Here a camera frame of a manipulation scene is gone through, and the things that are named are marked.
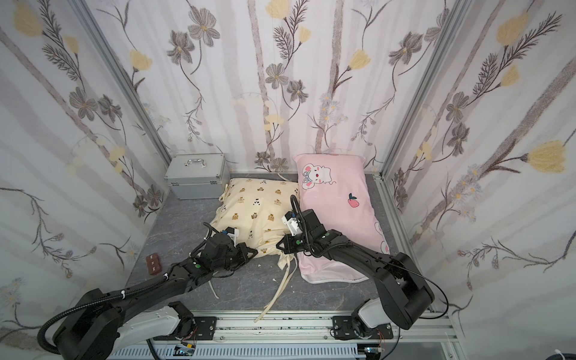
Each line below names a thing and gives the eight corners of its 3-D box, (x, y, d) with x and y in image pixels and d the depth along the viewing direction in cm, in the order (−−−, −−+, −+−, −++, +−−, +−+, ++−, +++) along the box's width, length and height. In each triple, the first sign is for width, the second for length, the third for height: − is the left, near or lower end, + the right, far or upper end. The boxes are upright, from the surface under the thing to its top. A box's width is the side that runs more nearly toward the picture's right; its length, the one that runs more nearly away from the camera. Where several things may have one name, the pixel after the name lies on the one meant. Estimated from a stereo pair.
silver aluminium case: (176, 200, 111) (161, 178, 99) (189, 169, 126) (178, 146, 113) (227, 200, 111) (219, 178, 99) (235, 169, 126) (228, 146, 113)
